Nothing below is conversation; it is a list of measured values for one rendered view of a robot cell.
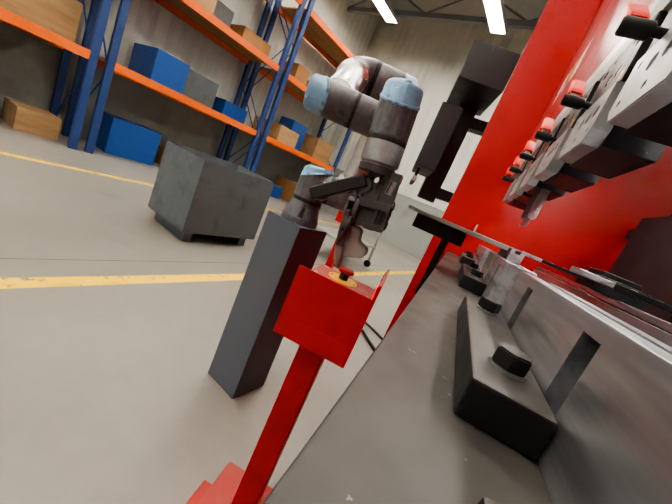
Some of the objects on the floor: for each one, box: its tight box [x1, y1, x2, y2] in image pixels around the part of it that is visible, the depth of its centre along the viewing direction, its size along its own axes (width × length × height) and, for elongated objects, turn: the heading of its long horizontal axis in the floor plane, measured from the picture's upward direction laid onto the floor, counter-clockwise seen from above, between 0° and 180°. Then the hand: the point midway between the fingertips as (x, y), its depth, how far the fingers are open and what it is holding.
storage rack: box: [61, 0, 307, 169], centre depth 548 cm, size 270×98×390 cm, turn 84°
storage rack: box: [223, 0, 355, 210], centre depth 785 cm, size 270×98×390 cm, turn 84°
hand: (335, 260), depth 67 cm, fingers closed
